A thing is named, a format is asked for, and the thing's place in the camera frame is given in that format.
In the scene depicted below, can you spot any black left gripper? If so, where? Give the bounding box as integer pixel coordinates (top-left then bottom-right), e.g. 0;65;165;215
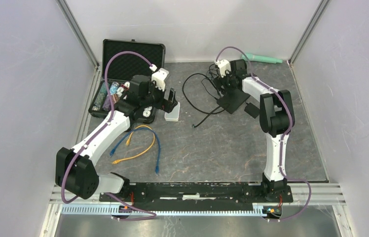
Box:
141;77;178;114

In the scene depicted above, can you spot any white network switch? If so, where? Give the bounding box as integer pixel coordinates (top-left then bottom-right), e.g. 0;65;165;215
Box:
164;102;181;122

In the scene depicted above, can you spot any black router box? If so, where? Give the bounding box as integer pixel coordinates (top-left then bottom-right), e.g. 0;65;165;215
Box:
217;89;250;114

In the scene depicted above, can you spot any black power cable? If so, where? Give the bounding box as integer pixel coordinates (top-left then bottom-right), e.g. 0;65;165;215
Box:
182;64;226;115

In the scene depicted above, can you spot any black cable with green plug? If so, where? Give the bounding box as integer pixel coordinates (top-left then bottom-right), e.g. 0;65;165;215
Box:
192;81;226;129

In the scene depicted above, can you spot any blue ethernet cable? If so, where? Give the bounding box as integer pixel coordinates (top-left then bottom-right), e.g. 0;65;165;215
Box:
110;126;162;176

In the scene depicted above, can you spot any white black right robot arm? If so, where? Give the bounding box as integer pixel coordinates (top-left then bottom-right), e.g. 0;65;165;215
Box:
214;59;295;201

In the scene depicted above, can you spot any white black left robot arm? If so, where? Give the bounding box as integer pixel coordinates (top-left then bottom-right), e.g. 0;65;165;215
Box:
55;69;178;201

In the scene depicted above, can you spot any black power adapter plug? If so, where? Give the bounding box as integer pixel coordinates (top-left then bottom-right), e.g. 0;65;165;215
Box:
244;103;260;119

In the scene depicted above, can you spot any mint green flashlight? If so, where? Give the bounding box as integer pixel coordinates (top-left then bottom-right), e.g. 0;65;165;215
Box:
241;53;283;64

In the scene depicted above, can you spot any black poker chip case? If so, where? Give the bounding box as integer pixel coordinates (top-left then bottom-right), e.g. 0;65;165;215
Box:
88;39;166;119

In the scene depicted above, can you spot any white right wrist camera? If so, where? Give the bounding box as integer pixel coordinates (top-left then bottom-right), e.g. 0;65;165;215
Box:
215;59;231;78

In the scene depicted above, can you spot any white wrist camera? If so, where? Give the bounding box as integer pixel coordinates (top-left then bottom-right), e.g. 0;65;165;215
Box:
215;59;231;78
151;68;170;92

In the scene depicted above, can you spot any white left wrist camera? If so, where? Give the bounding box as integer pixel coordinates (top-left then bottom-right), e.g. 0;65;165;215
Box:
151;68;170;92

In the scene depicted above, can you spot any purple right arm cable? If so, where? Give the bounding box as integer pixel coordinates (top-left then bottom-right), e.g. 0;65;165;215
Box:
215;45;313;222

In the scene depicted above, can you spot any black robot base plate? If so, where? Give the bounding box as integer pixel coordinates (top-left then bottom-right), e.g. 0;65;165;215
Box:
116;182;294;211

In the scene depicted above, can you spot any aluminium frame rail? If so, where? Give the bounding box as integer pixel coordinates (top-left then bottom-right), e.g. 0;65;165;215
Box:
48;182;347;206

